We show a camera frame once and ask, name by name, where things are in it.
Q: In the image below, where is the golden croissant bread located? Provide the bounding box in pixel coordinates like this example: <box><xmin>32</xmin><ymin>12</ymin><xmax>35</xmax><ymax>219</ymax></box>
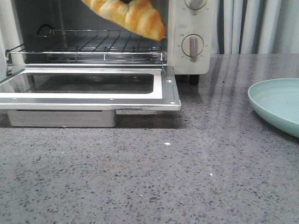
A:
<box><xmin>83</xmin><ymin>0</ymin><xmax>165</xmax><ymax>41</ymax></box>

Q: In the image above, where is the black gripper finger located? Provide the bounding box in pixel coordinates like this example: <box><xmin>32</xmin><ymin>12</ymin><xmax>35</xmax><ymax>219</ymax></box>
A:
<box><xmin>120</xmin><ymin>0</ymin><xmax>132</xmax><ymax>4</ymax></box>

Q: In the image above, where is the glass oven door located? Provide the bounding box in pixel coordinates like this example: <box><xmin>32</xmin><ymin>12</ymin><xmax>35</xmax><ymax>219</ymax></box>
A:
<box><xmin>0</xmin><ymin>65</ymin><xmax>181</xmax><ymax>127</ymax></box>

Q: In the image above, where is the upper beige control knob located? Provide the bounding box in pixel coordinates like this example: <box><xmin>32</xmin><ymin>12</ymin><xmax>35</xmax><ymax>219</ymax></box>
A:
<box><xmin>184</xmin><ymin>0</ymin><xmax>207</xmax><ymax>10</ymax></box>

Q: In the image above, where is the white Toshiba toaster oven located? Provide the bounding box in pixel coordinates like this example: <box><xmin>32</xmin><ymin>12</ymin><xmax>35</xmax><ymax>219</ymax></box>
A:
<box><xmin>0</xmin><ymin>0</ymin><xmax>216</xmax><ymax>75</ymax></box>

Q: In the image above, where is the metal wire oven rack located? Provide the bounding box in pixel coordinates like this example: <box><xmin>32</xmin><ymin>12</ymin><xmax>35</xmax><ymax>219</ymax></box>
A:
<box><xmin>6</xmin><ymin>30</ymin><xmax>167</xmax><ymax>64</ymax></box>

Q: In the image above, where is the lower beige timer knob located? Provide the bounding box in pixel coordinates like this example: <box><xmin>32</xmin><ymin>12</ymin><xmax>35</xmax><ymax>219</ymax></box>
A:
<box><xmin>181</xmin><ymin>34</ymin><xmax>204</xmax><ymax>58</ymax></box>

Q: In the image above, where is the grey white curtain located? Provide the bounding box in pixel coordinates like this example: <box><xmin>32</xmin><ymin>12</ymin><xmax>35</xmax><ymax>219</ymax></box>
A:
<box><xmin>211</xmin><ymin>0</ymin><xmax>299</xmax><ymax>55</ymax></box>

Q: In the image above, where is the black right oven foot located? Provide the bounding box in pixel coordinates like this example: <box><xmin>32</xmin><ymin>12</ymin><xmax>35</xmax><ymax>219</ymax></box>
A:
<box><xmin>189</xmin><ymin>75</ymin><xmax>199</xmax><ymax>86</ymax></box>

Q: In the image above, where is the light green plate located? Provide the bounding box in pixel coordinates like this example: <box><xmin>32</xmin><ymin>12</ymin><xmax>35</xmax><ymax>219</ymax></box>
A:
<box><xmin>248</xmin><ymin>78</ymin><xmax>299</xmax><ymax>138</ymax></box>

